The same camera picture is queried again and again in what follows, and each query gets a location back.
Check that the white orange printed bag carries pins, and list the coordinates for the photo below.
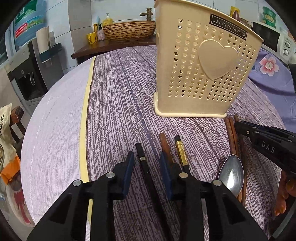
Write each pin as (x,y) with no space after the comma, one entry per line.
(9,139)

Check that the purple striped tablecloth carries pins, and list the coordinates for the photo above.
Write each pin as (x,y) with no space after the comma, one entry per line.
(120,104)

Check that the bamboo style faucet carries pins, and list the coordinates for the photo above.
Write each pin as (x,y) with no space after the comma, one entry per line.
(149,15)

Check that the black silver band chopstick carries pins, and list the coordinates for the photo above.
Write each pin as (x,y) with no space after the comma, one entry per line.
(148,176)

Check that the white microwave oven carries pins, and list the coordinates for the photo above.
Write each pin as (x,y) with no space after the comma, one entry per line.
(266,34)

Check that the purple floral cloth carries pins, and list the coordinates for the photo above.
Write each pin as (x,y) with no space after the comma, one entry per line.
(272,81)

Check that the black gold band chopstick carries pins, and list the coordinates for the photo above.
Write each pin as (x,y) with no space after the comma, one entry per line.
(181,153)

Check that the cream perforated utensil holder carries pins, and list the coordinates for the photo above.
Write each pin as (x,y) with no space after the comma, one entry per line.
(185,69)

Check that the green instant noodle cup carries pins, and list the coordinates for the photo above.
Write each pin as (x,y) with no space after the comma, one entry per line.
(270,22)
(269,11)

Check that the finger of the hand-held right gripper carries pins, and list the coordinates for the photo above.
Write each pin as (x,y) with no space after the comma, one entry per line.
(245,129)
(277,132)

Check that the woven basin sink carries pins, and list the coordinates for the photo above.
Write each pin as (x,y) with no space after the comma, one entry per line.
(129,31)

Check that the dark blue cup holder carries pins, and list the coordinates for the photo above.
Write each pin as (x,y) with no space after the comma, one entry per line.
(49,53)

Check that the white paper cup stack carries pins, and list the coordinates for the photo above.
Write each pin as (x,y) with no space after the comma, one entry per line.
(42,38)

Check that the dark wooden stool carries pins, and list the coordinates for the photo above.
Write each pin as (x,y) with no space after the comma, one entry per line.
(18,113)

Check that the white bag red print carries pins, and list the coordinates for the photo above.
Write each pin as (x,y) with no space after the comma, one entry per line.
(18,204)

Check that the person's right hand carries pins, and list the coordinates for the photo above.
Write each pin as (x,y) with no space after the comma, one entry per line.
(283,194)

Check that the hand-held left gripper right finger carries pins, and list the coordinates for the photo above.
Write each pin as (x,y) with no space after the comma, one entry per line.
(165,176)

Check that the metal spoon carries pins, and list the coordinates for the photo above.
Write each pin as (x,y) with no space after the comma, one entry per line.
(231,173)

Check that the grey water dispenser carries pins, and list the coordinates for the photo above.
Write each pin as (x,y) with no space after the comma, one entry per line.
(23,76)

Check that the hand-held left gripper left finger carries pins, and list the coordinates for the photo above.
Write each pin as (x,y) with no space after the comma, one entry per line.
(128,176)

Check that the yellow soap pump bottle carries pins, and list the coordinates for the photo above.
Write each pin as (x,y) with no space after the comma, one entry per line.
(107,22)

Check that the small patterned pump bottle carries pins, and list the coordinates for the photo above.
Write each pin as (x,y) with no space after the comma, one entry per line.
(100,34)

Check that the blue water jug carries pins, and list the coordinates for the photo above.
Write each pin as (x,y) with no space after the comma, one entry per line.
(30,27)

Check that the dark wooden counter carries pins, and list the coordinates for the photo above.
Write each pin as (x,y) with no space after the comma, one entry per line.
(92,49)

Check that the yellow mug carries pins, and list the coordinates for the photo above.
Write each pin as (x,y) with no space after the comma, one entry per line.
(92,38)

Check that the dark brown pointed object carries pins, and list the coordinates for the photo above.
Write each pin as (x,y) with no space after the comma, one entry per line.
(237,16)

